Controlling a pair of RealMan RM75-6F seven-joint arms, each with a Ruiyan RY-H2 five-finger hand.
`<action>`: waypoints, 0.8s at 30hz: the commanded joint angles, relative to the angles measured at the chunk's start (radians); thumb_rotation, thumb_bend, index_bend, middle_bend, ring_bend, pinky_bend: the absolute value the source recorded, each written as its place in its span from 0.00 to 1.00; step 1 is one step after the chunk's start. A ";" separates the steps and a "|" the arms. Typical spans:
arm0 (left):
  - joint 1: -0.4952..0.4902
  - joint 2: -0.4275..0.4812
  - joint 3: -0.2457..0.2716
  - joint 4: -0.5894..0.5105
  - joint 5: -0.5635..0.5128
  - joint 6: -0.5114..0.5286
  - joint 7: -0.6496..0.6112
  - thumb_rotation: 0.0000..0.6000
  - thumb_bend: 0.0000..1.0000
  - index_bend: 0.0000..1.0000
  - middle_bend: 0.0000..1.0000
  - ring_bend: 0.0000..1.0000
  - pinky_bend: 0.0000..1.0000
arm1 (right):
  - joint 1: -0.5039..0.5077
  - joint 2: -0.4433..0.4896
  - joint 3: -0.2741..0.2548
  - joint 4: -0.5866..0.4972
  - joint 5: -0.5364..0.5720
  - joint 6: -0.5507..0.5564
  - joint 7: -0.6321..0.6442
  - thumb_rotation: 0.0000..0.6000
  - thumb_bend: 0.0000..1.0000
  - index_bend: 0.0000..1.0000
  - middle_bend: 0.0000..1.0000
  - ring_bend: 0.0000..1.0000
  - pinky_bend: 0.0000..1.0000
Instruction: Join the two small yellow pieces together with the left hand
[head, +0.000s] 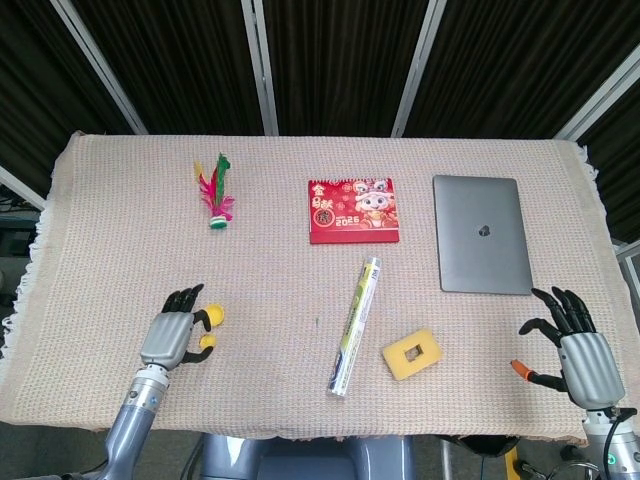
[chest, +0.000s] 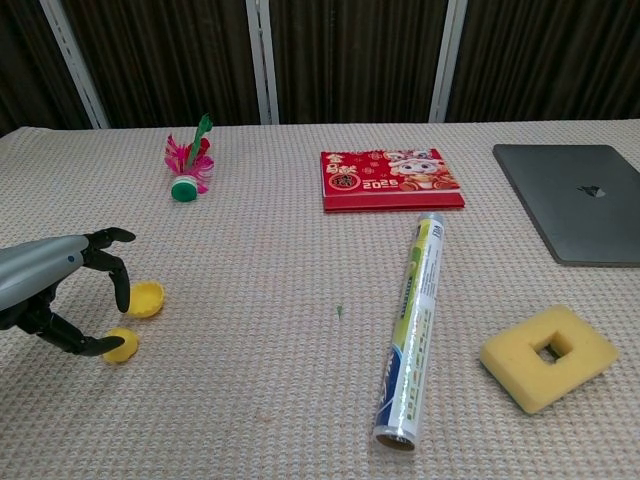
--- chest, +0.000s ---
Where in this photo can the dark pleated curtain panel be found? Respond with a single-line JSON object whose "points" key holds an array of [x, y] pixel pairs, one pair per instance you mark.
{"points": [[165, 55], [355, 55], [25, 60], [550, 55]]}

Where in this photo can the beige woven tablecloth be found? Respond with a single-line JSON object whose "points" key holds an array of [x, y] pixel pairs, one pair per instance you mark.
{"points": [[260, 280]]}

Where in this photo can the grey closed laptop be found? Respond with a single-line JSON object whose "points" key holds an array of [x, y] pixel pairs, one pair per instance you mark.
{"points": [[575, 210]]}

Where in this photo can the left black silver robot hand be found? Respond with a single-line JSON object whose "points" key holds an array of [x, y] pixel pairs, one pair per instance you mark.
{"points": [[35, 270]]}

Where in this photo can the yellow shallow cup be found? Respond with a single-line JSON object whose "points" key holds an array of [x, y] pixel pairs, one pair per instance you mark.
{"points": [[147, 300]]}

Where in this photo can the pink green feather shuttlecock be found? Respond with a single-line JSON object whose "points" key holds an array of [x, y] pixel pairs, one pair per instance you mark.
{"points": [[184, 190]]}

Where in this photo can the cling film roll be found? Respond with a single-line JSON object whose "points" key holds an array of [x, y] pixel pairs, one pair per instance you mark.
{"points": [[415, 325]]}

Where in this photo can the yellow sponge with square hole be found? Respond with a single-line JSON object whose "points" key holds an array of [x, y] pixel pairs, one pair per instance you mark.
{"points": [[515, 367]]}

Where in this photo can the white metal frame post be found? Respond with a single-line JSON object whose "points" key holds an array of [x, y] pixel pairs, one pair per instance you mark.
{"points": [[447, 60], [262, 60], [75, 65]]}

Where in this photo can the small yellow lump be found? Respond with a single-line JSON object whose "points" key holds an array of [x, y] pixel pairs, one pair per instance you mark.
{"points": [[129, 351]]}

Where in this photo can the red 2026 desk calendar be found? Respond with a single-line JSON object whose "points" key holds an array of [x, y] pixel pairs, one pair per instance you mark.
{"points": [[385, 200]]}

